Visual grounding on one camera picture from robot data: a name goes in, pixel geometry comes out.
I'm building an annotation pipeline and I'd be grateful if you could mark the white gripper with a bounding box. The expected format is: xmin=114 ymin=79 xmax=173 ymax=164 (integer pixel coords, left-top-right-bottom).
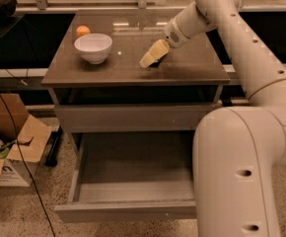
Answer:
xmin=139 ymin=17 xmax=190 ymax=68

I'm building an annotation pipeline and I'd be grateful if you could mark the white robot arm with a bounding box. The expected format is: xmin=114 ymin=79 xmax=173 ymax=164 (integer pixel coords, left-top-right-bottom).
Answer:
xmin=140 ymin=0 xmax=286 ymax=237

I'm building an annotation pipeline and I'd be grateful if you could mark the grey drawer cabinet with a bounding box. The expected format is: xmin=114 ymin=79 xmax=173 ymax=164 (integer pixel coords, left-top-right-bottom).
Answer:
xmin=42 ymin=9 xmax=230 ymax=151

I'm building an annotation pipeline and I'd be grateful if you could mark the closed grey top drawer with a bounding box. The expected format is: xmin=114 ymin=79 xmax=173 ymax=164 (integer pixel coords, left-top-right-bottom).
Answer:
xmin=54 ymin=105 xmax=216 ymax=133

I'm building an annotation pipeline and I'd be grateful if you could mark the open grey middle drawer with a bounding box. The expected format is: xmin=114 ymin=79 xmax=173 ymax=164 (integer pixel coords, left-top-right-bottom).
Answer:
xmin=55 ymin=131 xmax=196 ymax=222

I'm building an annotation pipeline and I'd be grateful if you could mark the white ceramic bowl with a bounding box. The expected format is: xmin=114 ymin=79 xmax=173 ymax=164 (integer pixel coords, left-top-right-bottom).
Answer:
xmin=74 ymin=34 xmax=112 ymax=64

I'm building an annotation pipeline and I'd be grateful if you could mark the orange fruit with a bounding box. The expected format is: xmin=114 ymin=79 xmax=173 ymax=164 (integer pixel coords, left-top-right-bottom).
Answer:
xmin=76 ymin=26 xmax=91 ymax=38

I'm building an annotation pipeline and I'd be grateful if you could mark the black table leg foot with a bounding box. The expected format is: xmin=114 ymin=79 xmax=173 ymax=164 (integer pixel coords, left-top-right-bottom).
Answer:
xmin=44 ymin=126 xmax=63 ymax=167

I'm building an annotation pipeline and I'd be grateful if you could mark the open cardboard box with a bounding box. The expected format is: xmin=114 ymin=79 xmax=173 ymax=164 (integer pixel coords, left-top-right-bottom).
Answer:
xmin=0 ymin=94 xmax=51 ymax=187

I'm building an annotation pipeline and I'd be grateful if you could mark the black cable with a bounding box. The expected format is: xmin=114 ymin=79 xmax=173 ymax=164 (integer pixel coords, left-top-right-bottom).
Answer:
xmin=0 ymin=66 xmax=57 ymax=237

